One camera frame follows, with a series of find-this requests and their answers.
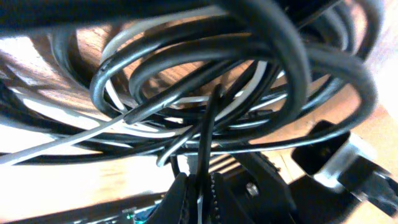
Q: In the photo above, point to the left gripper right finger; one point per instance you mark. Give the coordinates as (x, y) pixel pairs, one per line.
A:
(220, 203)

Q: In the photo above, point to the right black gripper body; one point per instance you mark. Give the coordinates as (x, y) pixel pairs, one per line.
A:
(266, 198)

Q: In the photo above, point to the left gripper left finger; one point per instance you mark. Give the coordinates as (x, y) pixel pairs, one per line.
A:
(179, 204)

